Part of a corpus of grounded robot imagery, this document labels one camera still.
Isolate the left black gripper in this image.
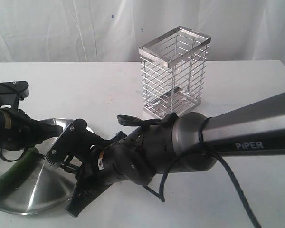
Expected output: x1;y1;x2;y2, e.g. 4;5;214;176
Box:
11;109;63;151

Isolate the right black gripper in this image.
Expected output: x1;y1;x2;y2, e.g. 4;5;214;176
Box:
66;131;127;218

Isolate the green cucumber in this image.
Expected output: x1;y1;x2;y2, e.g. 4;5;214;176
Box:
0;147;40;198

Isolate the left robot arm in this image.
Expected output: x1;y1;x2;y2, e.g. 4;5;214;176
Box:
0;108;63;151

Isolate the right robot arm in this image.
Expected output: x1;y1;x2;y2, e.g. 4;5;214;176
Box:
67;92;285;217

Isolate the round stainless steel plate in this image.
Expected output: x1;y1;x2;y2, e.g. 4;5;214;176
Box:
0;118;76;215

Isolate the white backdrop curtain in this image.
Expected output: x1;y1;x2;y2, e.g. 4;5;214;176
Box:
0;0;285;65

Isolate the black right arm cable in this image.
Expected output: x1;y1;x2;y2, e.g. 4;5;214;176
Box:
117;114;264;228

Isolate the wire metal utensil rack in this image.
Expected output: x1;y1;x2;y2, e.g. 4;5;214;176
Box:
138;26;211;118

